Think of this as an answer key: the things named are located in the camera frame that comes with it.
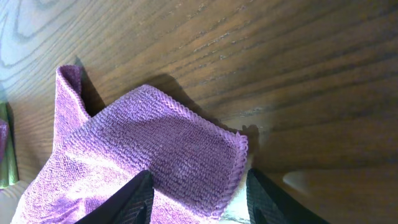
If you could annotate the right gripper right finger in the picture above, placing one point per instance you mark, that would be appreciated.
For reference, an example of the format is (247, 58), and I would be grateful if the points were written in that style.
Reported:
(269, 204)

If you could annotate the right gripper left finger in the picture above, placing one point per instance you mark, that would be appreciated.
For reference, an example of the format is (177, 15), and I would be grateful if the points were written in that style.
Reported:
(131, 204)

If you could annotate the purple microfiber cloth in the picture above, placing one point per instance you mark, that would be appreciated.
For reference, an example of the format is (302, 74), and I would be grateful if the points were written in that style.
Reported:
(196, 166)

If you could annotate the folded green cloth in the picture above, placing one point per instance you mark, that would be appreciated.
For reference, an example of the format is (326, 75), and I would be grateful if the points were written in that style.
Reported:
(9, 170)

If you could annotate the folded purple cloth in stack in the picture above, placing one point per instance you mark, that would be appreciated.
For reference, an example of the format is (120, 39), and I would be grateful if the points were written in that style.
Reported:
(4, 132)

